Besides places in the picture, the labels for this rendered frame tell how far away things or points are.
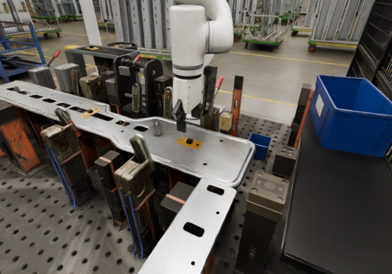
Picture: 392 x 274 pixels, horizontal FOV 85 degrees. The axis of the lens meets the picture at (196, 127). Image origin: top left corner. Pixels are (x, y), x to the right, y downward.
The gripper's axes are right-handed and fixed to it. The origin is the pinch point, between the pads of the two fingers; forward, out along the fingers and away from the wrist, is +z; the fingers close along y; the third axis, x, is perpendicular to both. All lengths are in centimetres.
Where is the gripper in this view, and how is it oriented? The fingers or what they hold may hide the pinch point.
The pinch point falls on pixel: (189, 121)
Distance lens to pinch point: 67.2
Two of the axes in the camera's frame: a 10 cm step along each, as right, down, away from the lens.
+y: -4.5, 4.8, -7.5
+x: 8.9, 2.5, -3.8
